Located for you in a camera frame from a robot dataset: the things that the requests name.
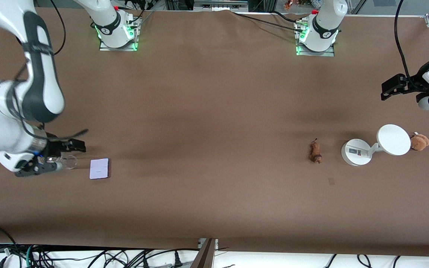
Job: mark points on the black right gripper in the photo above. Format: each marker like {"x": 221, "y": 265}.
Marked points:
{"x": 54, "y": 147}

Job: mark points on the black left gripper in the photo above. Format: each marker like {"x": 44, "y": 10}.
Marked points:
{"x": 411, "y": 83}

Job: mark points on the lavender card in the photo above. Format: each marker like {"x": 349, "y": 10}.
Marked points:
{"x": 99, "y": 168}

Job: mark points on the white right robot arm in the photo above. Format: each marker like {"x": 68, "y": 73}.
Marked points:
{"x": 43, "y": 93}

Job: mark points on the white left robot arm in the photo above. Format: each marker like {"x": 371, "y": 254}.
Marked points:
{"x": 324, "y": 26}

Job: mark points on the white round desk lamp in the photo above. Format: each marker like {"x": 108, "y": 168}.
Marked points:
{"x": 393, "y": 139}

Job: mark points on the brown plush bear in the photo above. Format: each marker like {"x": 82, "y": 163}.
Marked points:
{"x": 419, "y": 142}

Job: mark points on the brown table cover sheet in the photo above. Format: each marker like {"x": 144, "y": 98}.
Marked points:
{"x": 214, "y": 93}

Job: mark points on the black power plug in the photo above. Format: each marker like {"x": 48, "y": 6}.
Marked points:
{"x": 177, "y": 260}

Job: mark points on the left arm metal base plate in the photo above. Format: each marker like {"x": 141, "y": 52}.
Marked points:
{"x": 326, "y": 54}

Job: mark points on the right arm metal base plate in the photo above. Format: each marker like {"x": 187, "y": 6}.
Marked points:
{"x": 125, "y": 48}

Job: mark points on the aluminium post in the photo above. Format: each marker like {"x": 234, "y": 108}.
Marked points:
{"x": 205, "y": 257}

